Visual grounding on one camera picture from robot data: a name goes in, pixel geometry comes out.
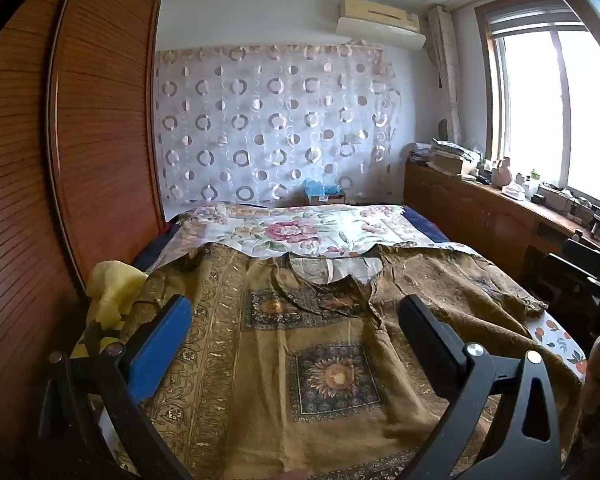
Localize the blue plastic bag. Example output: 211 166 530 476
304 177 343 198

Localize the circle-patterned sheer curtain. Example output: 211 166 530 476
154 42 406 208

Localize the window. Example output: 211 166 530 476
475 0 600 211

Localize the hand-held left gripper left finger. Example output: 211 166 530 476
37 294 193 480

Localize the pink figurine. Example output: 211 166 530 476
492 157 513 187

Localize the pile of papers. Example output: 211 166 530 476
407 137 486 178

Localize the yellow plush toy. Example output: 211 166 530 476
82 260 149 361

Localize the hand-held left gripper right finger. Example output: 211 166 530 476
396 294 564 480

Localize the orange-print bed sheet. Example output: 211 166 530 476
527 310 588 376

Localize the grey box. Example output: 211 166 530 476
537 185 581 211

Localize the gathered beige curtain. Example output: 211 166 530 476
426 5 463 146

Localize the wooden side cabinet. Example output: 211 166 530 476
404 160 600 286

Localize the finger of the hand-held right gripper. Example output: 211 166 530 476
545 254 600 302
562 237 600 273

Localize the beige air conditioner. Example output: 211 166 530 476
336 0 427 51

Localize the brown patterned shirt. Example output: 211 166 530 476
100 242 583 480

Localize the wooden wardrobe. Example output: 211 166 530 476
0 0 168 480

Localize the floral blanket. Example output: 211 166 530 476
167 204 461 281

